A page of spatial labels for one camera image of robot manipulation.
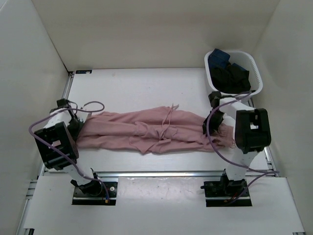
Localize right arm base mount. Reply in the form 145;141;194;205
201;172;252;207

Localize dark blue folded garment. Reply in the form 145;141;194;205
208;49;246;71

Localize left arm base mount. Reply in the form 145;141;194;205
70;180;118;206

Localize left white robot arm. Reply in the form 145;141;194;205
33;98;103;196

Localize pink trousers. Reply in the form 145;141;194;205
76;106;234;154

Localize right aluminium rail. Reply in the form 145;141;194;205
249;98;276;171

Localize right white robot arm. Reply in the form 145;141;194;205
202;91;271;196

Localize black garment in basket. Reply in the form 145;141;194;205
210;64;251;94

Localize front aluminium rail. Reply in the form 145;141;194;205
36;170;278;181

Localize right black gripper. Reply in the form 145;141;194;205
202;111;224;136

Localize black label sticker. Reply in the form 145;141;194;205
75;70;92;74

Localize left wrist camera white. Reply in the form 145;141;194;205
75;109;92;122

